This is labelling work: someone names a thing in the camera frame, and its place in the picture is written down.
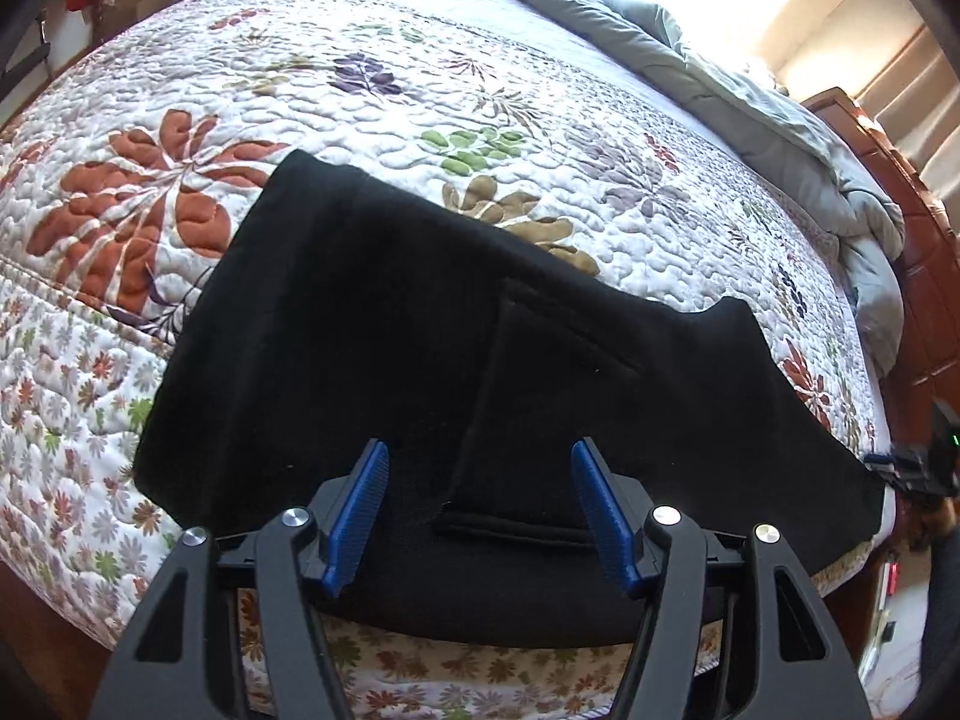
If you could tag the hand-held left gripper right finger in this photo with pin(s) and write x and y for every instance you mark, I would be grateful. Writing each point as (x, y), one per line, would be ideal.
(600, 495)

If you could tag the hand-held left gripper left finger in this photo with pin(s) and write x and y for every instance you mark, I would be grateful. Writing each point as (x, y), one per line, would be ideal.
(367, 495)

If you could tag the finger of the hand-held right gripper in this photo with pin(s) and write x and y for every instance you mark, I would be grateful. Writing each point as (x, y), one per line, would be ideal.
(885, 463)

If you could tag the black pants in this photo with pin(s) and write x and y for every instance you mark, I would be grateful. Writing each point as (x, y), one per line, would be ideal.
(375, 330)

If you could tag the white power strip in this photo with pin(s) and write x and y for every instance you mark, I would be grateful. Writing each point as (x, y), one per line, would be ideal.
(885, 615)

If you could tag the wooden headboard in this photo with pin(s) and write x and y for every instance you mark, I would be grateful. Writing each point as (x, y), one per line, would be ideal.
(930, 277)

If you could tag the beige curtain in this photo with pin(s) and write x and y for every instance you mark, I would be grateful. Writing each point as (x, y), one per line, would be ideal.
(915, 90)

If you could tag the grey comforter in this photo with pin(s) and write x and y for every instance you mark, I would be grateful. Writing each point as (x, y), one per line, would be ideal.
(750, 112)

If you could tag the floral quilted bedspread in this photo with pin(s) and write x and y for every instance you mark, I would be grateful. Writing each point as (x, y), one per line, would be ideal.
(375, 52)

